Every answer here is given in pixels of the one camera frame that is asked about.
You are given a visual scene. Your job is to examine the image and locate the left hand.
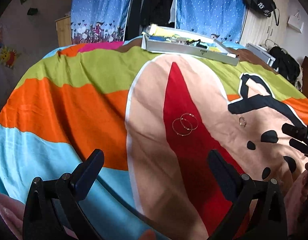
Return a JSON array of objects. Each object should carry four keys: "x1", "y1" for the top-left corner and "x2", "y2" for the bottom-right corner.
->
[{"x1": 0, "y1": 193, "x2": 78, "y2": 239}]

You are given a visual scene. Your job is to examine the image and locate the right hand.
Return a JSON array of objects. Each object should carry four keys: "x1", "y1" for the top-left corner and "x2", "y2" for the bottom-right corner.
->
[{"x1": 284, "y1": 163, "x2": 308, "y2": 236}]

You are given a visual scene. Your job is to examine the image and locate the black clothes pile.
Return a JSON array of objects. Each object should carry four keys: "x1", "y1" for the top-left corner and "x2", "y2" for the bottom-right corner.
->
[{"x1": 269, "y1": 46, "x2": 303, "y2": 91}]

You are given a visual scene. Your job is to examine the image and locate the white box by bed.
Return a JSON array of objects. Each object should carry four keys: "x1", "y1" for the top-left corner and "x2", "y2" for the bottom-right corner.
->
[{"x1": 245, "y1": 43, "x2": 276, "y2": 67}]

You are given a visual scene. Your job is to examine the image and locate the white wooden wardrobe door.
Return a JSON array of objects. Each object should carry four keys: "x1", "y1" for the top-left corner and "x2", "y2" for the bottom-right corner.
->
[{"x1": 239, "y1": 0, "x2": 289, "y2": 48}]

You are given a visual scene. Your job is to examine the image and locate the colourful cartoon bed cover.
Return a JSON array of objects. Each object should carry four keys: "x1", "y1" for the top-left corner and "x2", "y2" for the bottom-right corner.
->
[{"x1": 0, "y1": 40, "x2": 308, "y2": 239}]

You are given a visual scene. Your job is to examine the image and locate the black hanging bag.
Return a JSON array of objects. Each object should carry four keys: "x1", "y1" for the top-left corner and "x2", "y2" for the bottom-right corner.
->
[{"x1": 242, "y1": 0, "x2": 280, "y2": 26}]

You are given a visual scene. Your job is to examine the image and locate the blue dotted wardrobe curtain right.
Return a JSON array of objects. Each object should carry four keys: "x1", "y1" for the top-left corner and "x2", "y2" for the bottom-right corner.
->
[{"x1": 175, "y1": 0, "x2": 245, "y2": 43}]

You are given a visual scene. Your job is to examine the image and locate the blue dotted wardrobe curtain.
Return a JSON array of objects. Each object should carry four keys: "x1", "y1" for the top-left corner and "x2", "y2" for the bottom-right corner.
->
[
  {"x1": 70, "y1": 0, "x2": 131, "y2": 44},
  {"x1": 175, "y1": 0, "x2": 245, "y2": 43}
]

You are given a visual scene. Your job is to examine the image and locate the white tray with cartoon lining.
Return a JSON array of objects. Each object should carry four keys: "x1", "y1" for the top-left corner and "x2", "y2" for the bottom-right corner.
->
[{"x1": 141, "y1": 24, "x2": 238, "y2": 66}]

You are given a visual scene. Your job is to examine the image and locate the wooden cabinet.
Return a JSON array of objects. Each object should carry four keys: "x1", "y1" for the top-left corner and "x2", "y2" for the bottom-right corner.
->
[{"x1": 55, "y1": 16, "x2": 72, "y2": 47}]

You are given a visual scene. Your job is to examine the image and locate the blue dotted wardrobe curtain left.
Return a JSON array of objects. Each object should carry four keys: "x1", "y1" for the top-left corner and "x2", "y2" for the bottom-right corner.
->
[{"x1": 70, "y1": 0, "x2": 131, "y2": 44}]

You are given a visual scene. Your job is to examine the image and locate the dark clothes in wardrobe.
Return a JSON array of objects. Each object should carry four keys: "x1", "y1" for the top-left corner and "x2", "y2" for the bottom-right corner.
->
[{"x1": 124, "y1": 0, "x2": 175, "y2": 41}]

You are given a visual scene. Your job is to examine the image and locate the white wall box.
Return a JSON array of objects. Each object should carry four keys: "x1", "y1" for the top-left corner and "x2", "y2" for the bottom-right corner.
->
[{"x1": 287, "y1": 11, "x2": 304, "y2": 33}]

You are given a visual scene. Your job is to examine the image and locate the yellow sun wall sticker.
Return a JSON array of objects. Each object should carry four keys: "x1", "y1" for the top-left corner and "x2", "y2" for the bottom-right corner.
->
[{"x1": 0, "y1": 46, "x2": 21, "y2": 69}]

